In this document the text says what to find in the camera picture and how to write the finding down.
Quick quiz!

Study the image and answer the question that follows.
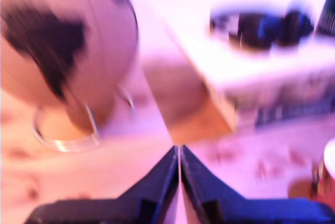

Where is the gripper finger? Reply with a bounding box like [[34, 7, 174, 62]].
[[115, 144, 181, 224], [181, 144, 247, 224]]

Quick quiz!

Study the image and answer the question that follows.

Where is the red cartoon girl mug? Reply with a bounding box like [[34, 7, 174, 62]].
[[311, 139, 335, 204]]

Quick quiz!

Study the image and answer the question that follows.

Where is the pale wooden board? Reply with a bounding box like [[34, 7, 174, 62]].
[[164, 21, 335, 96]]

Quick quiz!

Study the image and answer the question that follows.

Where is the cork globe with black continents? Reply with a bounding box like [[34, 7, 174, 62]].
[[0, 0, 140, 133]]

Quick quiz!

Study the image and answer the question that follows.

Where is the black over-ear headphones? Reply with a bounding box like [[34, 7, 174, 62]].
[[209, 1, 315, 52]]

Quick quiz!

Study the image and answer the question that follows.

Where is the metal wire globe stand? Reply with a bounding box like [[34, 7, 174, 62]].
[[31, 85, 137, 153]]

